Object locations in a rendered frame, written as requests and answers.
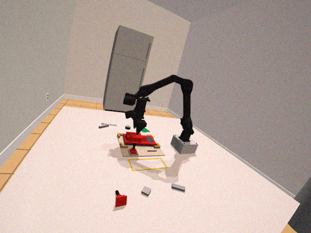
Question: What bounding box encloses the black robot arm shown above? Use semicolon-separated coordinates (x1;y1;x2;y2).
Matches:
123;75;194;142

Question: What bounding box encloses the green flat rectangle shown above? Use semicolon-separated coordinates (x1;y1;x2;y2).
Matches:
142;128;150;133

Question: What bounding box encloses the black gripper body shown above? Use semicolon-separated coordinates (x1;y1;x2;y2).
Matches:
135;107;147;127

